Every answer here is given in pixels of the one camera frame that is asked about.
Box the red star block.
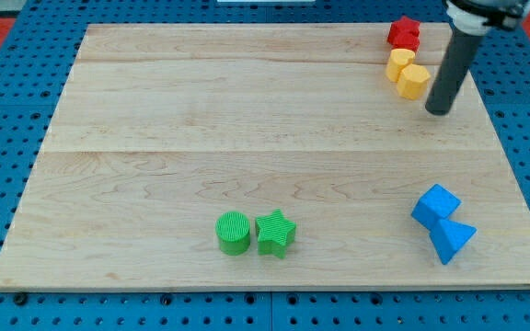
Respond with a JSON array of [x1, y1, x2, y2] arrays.
[[386, 16, 421, 45]]

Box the blue triangle block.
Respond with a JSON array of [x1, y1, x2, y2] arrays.
[[429, 219, 477, 265]]

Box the green star block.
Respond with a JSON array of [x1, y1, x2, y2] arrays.
[[255, 210, 296, 259]]

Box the robot arm end white black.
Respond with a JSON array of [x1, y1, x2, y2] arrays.
[[443, 0, 530, 36]]

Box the blue cube block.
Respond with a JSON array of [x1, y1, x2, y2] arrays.
[[411, 184, 461, 231]]

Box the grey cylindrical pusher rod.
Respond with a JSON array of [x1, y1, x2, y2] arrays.
[[425, 28, 483, 116]]

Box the yellow heart block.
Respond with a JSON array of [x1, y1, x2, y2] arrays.
[[385, 48, 416, 82]]

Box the wooden board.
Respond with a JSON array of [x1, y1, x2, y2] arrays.
[[0, 23, 530, 292]]

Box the green cylinder block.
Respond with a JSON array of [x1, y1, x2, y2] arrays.
[[215, 211, 250, 256]]

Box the yellow hexagon block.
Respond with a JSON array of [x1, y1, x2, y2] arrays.
[[397, 64, 432, 100]]

